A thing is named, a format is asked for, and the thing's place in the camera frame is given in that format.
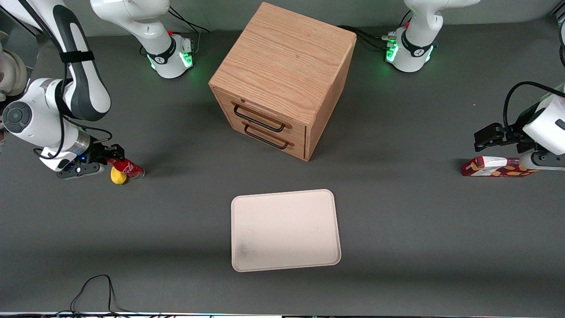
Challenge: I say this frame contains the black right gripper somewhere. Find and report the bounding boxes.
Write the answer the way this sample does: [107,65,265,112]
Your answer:
[85,143,126,167]

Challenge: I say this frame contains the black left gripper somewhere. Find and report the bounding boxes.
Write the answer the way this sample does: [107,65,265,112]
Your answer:
[474,103,542,153]

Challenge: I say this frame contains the red coke bottle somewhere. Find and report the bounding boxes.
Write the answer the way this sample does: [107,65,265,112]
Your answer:
[109,157,145,180]

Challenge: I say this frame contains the beige plastic tray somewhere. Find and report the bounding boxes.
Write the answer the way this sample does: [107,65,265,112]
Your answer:
[231,189,342,273]

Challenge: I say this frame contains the red snack box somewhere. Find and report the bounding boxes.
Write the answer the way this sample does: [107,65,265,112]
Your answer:
[461,156,542,178]

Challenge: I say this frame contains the white round object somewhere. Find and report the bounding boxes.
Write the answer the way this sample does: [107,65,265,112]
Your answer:
[0,31,28,103]

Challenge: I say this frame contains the wooden drawer front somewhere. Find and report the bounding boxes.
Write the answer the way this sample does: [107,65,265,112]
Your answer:
[229,118,307,160]
[214,88,308,143]

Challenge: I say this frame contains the wooden drawer cabinet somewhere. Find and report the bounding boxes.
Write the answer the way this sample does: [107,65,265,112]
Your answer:
[208,2,357,162]

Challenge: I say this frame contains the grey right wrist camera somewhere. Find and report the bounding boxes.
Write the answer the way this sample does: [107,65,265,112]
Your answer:
[56,161,107,179]

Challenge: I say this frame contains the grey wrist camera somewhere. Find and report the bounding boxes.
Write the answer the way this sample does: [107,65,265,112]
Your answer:
[56,161,107,179]
[518,150,565,172]

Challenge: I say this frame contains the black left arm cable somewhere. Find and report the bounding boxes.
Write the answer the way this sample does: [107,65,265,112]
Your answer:
[503,81,565,129]

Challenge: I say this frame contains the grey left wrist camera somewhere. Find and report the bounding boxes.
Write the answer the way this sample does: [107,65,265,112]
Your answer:
[518,150,565,172]

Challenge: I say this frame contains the black loose table cable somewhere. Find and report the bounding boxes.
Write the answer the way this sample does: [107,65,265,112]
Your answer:
[56,274,165,318]

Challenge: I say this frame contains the black wire drawer handle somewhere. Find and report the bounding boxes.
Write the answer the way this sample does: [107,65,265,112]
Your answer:
[243,122,295,150]
[231,102,293,133]

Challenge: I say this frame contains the black right base cables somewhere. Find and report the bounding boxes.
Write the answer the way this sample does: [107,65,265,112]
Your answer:
[167,6,211,56]

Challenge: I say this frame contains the black base cables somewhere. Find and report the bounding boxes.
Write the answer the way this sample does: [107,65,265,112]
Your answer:
[167,6,211,56]
[338,10,412,52]

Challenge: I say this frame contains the black left base cables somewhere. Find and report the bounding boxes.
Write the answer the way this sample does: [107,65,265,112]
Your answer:
[338,10,412,52]

